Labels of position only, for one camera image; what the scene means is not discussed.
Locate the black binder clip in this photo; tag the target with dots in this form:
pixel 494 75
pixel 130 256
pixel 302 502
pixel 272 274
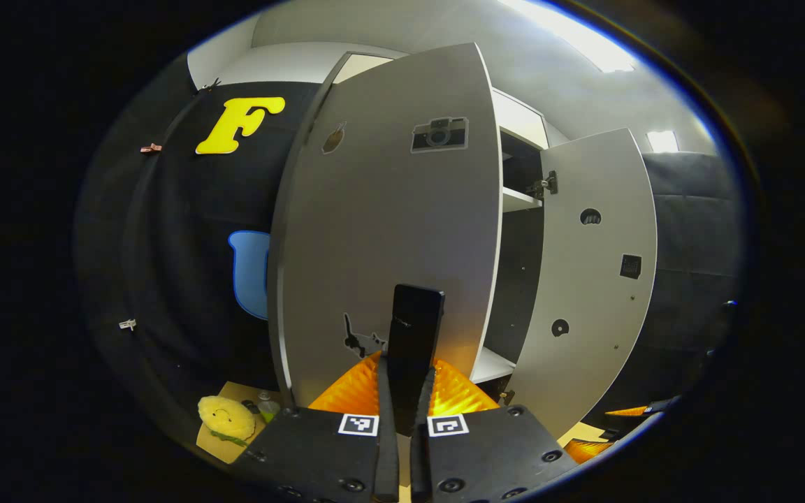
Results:
pixel 209 84

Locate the small square ceiling light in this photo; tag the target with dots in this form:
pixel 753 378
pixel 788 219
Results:
pixel 662 141

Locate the beige shoe cabinet door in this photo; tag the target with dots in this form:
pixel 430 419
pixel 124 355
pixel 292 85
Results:
pixel 591 293
pixel 388 209

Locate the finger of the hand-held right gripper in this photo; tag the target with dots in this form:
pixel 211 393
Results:
pixel 657 406
pixel 588 450

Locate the beige cabinet drawer front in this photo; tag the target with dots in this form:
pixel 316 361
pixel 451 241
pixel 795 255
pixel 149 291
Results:
pixel 521 122

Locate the small green bottle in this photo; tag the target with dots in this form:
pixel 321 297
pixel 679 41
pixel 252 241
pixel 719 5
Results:
pixel 268 406

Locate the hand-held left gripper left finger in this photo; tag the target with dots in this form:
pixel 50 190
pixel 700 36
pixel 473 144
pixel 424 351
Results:
pixel 387 461

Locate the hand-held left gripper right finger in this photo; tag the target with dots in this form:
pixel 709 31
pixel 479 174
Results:
pixel 420 468

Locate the yellow plush toy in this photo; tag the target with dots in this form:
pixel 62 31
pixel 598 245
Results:
pixel 224 417

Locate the double-door shoe cabinet body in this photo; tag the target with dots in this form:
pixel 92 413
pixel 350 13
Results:
pixel 521 279

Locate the red clip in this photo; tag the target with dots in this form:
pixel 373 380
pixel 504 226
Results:
pixel 151 148

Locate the white clip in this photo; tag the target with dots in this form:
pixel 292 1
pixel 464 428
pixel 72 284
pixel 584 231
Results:
pixel 128 324

